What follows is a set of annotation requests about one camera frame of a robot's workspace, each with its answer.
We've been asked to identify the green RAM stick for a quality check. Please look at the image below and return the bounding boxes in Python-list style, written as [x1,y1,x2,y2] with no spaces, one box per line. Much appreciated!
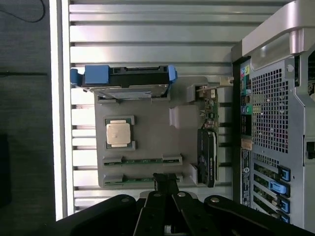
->
[103,159,182,165]
[104,177,180,184]

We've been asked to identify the graphics card with black cooler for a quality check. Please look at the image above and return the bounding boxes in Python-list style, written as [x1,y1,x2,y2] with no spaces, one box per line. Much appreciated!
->
[196,76,233,188]

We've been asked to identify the grey plastic parts rack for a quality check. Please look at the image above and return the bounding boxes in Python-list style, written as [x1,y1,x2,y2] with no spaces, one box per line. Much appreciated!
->
[94,76,233,200]

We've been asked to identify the silver CPU chip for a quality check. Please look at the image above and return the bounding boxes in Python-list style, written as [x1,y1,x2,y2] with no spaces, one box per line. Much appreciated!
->
[106,119,131,148]

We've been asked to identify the hard disk with blue caddy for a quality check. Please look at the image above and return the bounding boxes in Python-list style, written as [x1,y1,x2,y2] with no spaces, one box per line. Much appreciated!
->
[70,64,178,100]

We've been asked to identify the silver PC case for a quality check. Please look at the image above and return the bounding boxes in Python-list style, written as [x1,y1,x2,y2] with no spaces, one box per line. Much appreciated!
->
[230,0,315,236]

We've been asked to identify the thin black cable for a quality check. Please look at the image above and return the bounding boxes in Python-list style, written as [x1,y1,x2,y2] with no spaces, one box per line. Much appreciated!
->
[0,0,46,24]

